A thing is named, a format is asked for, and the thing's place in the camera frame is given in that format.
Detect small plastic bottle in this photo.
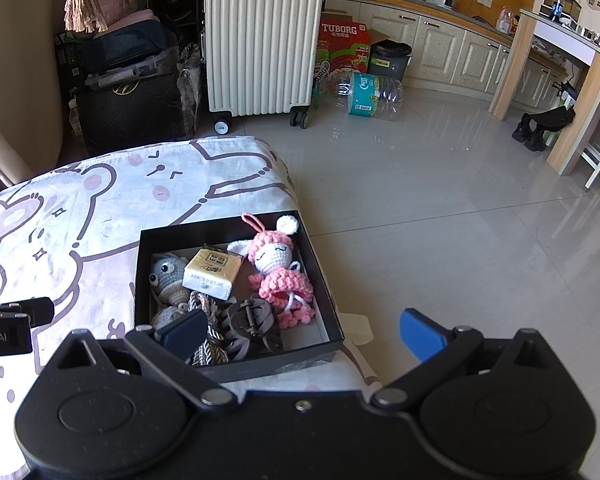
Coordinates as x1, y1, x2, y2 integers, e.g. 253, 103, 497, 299
67, 99, 83, 136

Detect red Tuborg carton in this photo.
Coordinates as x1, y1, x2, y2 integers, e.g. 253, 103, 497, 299
312, 45, 371, 78

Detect wooden table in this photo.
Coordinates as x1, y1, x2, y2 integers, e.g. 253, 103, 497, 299
489, 7, 600, 176

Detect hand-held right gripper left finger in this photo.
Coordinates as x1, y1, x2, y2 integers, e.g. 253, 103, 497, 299
45, 307, 238, 407

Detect teal water bottle pack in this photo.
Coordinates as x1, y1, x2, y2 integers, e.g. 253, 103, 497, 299
335, 71, 405, 120

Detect pink cushion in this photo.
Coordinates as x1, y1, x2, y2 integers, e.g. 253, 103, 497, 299
97, 10, 157, 36

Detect pink bag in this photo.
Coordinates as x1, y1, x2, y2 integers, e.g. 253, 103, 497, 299
94, 0, 136, 26

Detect black trash bin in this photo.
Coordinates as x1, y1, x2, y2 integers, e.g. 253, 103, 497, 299
367, 40, 413, 83

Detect grey crochet doll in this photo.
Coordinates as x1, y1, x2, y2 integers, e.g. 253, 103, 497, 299
149, 252, 191, 311

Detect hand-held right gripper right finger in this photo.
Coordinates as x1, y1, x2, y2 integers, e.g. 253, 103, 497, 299
370, 307, 563, 408

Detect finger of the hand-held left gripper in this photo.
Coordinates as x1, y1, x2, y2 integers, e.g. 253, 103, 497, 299
0, 297, 56, 326

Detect small yellow tissue pack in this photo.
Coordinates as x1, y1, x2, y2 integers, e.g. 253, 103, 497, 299
182, 244, 245, 302

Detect dark blue bag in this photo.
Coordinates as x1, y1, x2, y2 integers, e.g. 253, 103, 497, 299
77, 20, 173, 68

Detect white kitchen cabinets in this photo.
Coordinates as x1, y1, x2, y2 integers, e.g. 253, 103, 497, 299
322, 0, 571, 111

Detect glass tank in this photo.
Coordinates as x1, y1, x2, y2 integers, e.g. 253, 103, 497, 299
542, 0, 583, 21

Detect clear plastic bag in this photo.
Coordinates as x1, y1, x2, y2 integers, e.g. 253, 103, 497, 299
177, 42, 206, 133

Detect dark hair claw clip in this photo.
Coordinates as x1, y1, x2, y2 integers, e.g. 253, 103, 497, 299
219, 297, 283, 361

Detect striped rope bundle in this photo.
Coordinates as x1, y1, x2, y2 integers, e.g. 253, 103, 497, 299
187, 290, 231, 367

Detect pink crochet doll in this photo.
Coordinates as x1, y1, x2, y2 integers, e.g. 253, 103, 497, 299
227, 212, 316, 330

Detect printed blanket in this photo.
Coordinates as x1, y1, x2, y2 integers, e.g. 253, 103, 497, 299
0, 135, 383, 480

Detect white ribbed suitcase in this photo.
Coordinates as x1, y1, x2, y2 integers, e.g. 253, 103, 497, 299
202, 0, 324, 136

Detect black cardboard box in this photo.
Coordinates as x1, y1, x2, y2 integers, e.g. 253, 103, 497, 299
131, 209, 346, 386

